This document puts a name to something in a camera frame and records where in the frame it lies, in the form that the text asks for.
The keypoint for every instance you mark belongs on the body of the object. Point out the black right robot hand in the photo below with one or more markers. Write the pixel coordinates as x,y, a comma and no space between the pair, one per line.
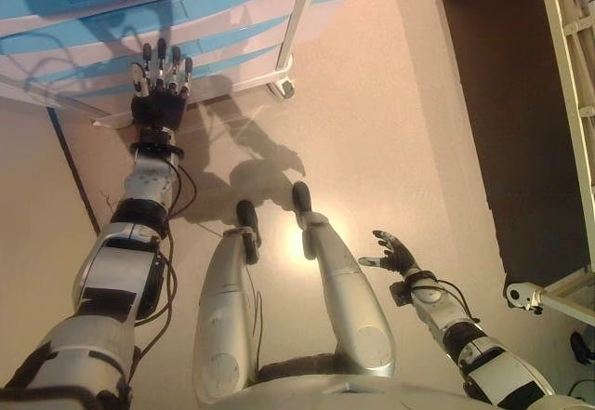
400,256

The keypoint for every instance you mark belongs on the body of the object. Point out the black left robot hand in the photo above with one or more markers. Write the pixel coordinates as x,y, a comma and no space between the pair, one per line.
158,108

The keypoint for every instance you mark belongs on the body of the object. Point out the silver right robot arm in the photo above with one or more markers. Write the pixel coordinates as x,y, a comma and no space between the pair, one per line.
441,308

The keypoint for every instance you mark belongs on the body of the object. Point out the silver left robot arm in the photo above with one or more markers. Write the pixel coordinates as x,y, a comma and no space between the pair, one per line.
116,270

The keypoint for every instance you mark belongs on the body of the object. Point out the silver right robot leg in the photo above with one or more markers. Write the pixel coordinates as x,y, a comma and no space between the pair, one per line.
348,298

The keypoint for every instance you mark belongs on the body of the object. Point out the black right robot foot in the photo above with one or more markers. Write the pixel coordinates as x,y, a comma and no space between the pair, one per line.
302,196

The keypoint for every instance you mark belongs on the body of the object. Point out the black robot foot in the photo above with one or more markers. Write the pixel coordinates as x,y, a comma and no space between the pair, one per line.
246,215
302,196

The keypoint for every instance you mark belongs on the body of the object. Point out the white bed caster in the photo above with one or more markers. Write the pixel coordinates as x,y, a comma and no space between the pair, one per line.
520,296

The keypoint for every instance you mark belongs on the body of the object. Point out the grey cart caster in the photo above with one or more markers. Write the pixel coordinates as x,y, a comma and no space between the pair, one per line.
284,88

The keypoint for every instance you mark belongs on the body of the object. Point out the black left robot foot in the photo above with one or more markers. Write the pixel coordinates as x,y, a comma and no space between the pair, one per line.
246,215

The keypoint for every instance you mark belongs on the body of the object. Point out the grey robot torso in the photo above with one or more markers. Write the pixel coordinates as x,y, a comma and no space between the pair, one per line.
372,393

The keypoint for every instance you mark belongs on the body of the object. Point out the white medical cart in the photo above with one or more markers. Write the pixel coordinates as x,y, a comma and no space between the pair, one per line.
297,19

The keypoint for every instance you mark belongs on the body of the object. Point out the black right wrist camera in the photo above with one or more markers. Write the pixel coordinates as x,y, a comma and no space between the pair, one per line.
399,291

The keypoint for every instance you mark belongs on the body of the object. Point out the white hospital bed frame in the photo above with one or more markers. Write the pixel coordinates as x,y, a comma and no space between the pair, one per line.
569,103

